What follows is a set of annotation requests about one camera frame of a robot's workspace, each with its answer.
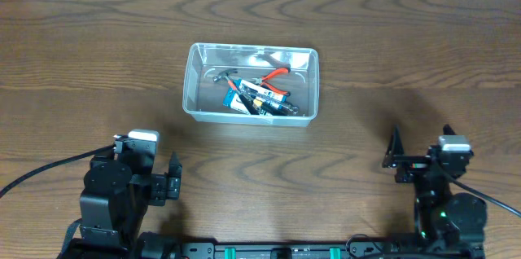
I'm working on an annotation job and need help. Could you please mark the red handled pliers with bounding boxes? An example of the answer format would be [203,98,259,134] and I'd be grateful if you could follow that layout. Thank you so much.
[252,68,291,96]

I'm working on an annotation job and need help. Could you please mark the black mounting rail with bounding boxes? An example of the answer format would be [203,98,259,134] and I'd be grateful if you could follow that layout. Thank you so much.
[138,232,485,259]

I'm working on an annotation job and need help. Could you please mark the blue white screwdriver box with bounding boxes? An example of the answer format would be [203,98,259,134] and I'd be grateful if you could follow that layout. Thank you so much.
[223,79,287,116]

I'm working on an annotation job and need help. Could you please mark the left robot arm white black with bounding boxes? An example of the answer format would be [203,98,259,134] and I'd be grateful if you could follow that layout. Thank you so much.
[59,153,182,259]

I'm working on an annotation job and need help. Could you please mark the silver wrench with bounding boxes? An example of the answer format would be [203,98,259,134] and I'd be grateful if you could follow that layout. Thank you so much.
[240,86,299,115]

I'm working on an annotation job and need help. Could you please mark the small hammer orange black handle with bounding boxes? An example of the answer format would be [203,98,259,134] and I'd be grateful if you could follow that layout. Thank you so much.
[212,68,259,115]

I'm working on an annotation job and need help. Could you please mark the clear plastic container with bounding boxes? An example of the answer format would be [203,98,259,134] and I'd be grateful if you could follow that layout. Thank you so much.
[182,42,319,127]

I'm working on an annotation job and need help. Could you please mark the black yellow precision screwdriver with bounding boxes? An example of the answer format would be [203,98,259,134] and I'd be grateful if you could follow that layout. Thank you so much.
[243,92,287,116]

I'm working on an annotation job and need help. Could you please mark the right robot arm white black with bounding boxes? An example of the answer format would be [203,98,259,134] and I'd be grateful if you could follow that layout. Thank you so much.
[382,125,488,258]

